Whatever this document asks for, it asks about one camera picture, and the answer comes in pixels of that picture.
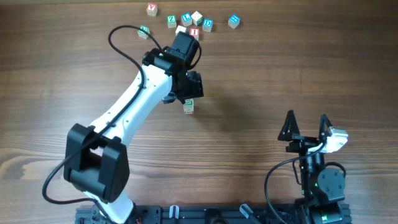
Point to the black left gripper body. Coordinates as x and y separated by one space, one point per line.
193 88

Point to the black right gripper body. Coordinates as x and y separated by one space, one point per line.
302 145

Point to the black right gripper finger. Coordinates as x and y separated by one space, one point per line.
325 124
290 130

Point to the green sided wooden block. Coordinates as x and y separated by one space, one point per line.
188 105

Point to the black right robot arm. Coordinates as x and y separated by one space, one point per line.
322 183

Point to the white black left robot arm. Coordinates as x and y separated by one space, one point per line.
96 155

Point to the red I wooden block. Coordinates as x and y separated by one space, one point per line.
195 32

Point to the blue sided white block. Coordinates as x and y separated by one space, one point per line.
180 29

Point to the blue D wooden block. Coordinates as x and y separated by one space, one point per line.
207 24

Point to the green Z wooden block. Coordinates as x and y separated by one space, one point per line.
171 21

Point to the blue L wooden block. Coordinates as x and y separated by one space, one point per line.
186 19

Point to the green N wooden block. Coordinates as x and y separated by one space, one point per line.
143 32

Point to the plain top wooden block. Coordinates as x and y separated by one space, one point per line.
197 18

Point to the blue lone wooden block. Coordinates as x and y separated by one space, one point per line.
234 21

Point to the red Y wooden block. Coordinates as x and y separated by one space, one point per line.
151 9

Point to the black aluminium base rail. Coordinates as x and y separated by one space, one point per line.
290 213

